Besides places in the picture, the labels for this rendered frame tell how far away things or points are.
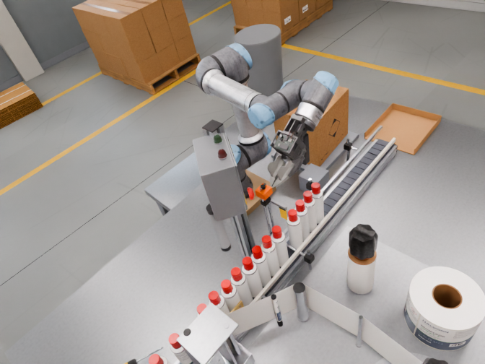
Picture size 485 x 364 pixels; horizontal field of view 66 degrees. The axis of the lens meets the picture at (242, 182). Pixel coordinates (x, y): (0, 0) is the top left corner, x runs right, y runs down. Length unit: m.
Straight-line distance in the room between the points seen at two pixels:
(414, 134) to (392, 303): 0.97
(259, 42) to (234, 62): 2.24
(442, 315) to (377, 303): 0.24
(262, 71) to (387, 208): 2.43
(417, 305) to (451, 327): 0.10
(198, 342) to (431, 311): 0.66
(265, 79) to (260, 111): 2.76
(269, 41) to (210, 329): 3.00
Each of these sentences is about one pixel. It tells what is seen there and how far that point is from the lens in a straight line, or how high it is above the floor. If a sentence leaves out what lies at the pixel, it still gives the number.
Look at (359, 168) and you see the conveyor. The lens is 1.80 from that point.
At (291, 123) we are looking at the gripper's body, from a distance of 1.10.
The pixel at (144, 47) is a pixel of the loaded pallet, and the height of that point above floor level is 0.52.
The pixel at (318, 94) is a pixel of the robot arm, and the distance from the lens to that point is 1.11.
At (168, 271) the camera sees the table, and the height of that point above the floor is 0.83.
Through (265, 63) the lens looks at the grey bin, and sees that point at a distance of 3.78.
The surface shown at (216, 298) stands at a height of 1.08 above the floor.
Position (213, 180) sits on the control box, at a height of 1.45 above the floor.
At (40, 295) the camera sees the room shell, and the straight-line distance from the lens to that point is 3.09.
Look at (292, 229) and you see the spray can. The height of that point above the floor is 1.02.
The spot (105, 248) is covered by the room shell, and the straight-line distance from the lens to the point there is 3.06.
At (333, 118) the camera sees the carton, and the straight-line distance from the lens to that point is 1.82.
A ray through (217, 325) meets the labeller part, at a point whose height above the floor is 1.14.
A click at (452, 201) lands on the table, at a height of 0.83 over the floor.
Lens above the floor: 2.11
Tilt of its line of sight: 43 degrees down
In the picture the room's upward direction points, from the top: 14 degrees counter-clockwise
